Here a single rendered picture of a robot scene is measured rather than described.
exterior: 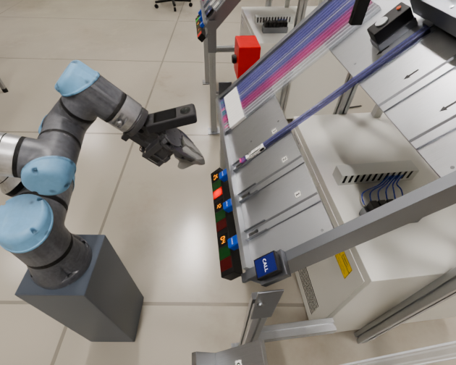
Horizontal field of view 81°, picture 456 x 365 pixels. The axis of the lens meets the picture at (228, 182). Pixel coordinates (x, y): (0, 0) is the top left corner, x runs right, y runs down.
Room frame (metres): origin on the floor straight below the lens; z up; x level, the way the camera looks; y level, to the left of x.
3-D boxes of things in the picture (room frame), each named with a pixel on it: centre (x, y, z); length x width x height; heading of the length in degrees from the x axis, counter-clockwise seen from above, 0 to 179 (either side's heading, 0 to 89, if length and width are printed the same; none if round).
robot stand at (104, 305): (0.32, 0.45, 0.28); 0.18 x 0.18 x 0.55; 1
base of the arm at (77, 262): (0.32, 0.45, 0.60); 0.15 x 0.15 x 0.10
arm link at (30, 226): (0.33, 0.45, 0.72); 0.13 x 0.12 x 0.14; 12
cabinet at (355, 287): (0.66, -0.63, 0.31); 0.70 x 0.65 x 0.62; 8
